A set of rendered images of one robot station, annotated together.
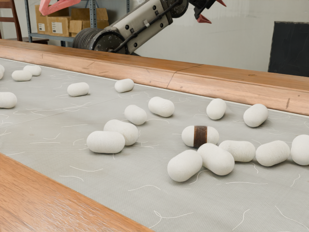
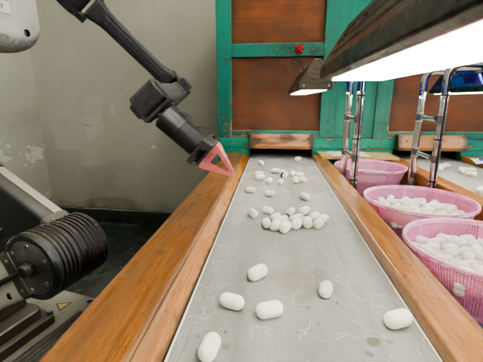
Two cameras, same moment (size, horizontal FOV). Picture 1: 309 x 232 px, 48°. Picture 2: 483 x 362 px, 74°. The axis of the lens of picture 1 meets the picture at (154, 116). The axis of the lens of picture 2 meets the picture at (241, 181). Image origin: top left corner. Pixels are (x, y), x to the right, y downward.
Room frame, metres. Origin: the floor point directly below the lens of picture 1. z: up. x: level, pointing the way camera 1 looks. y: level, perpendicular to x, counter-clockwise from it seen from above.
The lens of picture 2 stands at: (1.05, 0.83, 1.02)
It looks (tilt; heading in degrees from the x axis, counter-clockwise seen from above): 14 degrees down; 237
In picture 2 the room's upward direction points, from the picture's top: straight up
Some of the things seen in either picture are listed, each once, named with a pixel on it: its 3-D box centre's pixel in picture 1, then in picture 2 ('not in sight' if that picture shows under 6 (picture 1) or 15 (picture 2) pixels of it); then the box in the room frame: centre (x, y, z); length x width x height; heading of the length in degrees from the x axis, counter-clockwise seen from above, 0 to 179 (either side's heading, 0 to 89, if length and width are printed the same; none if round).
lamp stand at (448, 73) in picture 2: not in sight; (453, 137); (-0.09, 0.33, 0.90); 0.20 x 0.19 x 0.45; 51
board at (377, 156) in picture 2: not in sight; (356, 155); (-0.18, -0.10, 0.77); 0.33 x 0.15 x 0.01; 141
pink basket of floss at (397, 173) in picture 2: not in sight; (368, 177); (-0.05, 0.07, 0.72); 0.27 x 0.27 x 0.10
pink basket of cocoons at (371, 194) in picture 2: not in sight; (415, 215); (0.23, 0.41, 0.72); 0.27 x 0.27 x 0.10
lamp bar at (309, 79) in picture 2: not in sight; (305, 80); (0.28, 0.02, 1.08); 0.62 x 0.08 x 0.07; 51
